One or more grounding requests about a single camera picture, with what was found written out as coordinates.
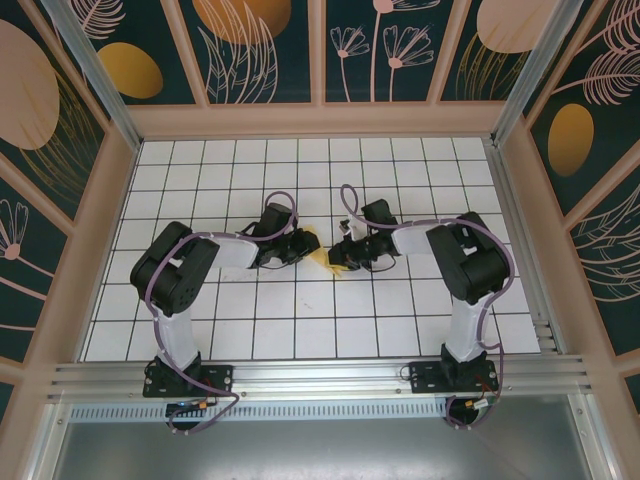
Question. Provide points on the yellow cloth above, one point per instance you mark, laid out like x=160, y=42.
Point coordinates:
x=322, y=261

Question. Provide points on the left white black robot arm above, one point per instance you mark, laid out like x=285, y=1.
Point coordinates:
x=175, y=335

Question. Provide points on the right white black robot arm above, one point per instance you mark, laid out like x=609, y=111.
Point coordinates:
x=467, y=330

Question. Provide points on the grey sheet metal panel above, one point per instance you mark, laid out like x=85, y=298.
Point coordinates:
x=320, y=450

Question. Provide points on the white grid table mat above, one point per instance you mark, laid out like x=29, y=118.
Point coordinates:
x=400, y=165

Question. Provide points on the orange power connector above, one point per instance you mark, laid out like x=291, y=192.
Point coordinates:
x=201, y=404
x=472, y=403

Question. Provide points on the aluminium side rail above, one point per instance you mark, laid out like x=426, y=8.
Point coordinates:
x=522, y=250

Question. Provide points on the long aluminium mounting rail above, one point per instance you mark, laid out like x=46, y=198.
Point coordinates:
x=320, y=375

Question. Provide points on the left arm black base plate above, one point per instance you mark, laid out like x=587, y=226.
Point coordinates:
x=220, y=380

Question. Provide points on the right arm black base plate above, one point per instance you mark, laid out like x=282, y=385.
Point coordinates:
x=425, y=380

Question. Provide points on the aluminium corner post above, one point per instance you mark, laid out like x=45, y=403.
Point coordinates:
x=95, y=70
x=535, y=65

